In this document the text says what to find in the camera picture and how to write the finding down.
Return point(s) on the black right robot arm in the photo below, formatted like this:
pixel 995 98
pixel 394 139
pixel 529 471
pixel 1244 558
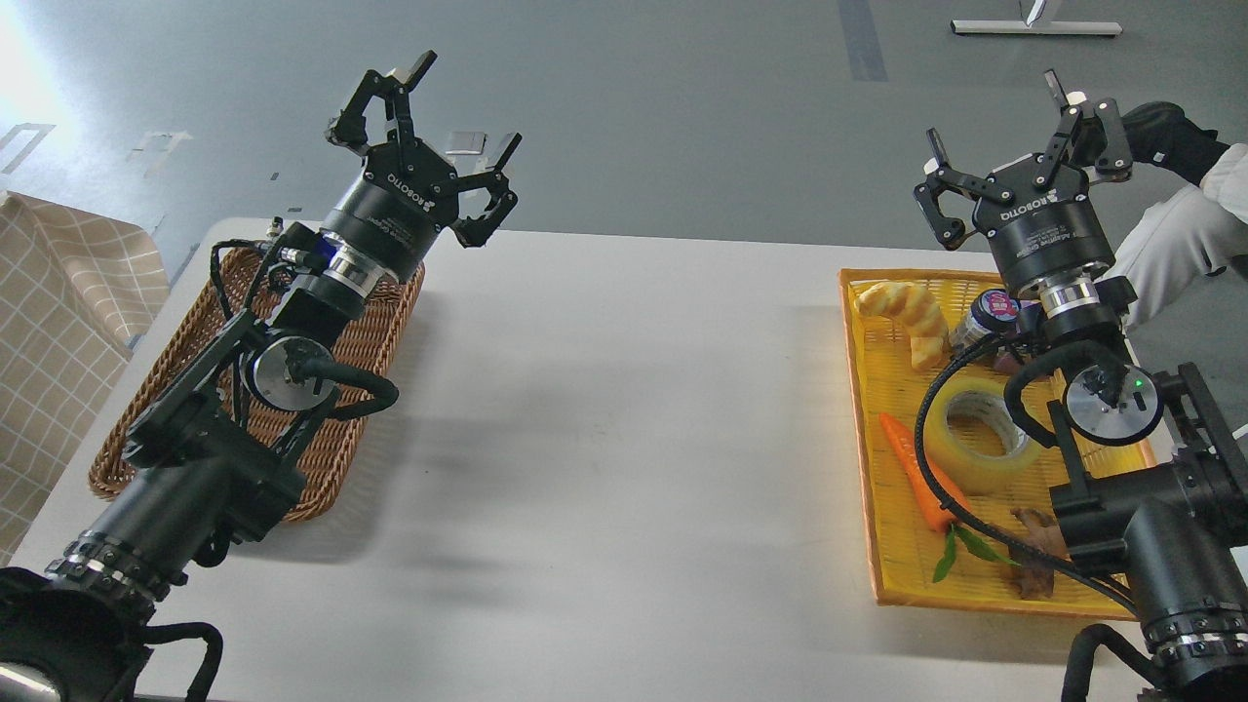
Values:
pixel 1154 501

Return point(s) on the yellow tape roll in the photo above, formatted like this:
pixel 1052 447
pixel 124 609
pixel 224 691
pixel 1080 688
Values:
pixel 970 435

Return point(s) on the black shoe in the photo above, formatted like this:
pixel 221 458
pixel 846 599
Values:
pixel 1161 134

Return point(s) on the white metal stand base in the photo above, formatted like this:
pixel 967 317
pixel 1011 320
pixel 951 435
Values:
pixel 1037 18

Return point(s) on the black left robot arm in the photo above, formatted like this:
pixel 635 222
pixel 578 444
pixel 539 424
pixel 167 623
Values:
pixel 216 452

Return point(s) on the yellow plastic tray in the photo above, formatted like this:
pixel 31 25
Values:
pixel 902 550

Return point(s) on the white trouser leg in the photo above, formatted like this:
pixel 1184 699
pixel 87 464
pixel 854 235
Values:
pixel 1195 233

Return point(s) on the purple block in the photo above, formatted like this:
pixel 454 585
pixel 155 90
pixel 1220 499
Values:
pixel 1015 352

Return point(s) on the toy orange carrot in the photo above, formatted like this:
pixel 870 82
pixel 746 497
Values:
pixel 939 519

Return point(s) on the toy croissant bread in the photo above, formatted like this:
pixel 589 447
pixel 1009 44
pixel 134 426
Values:
pixel 916 309

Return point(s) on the beige checkered cloth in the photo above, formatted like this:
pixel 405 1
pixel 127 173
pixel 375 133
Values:
pixel 76 289

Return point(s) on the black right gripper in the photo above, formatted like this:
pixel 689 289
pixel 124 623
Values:
pixel 1045 229

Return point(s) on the small dark jar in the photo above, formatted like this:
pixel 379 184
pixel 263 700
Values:
pixel 994 311

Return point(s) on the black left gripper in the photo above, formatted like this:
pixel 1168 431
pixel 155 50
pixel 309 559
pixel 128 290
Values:
pixel 398 200

